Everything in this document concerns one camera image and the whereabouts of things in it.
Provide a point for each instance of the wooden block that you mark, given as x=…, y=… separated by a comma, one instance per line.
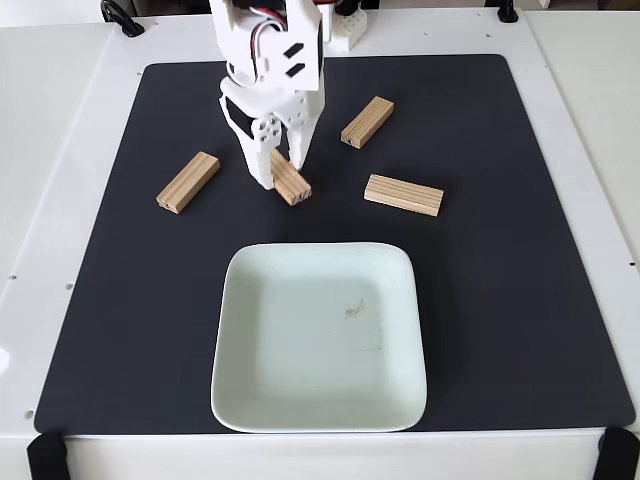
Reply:
x=295, y=187
x=189, y=182
x=367, y=122
x=404, y=195

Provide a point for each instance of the pale green square plate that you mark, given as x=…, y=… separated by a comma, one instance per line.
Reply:
x=395, y=350

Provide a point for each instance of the black base clamp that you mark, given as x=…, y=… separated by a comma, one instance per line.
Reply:
x=349, y=6

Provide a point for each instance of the black table clamp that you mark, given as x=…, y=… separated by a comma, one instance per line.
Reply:
x=122, y=20
x=507, y=12

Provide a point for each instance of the black rubber mat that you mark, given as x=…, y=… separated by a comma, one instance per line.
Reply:
x=150, y=300

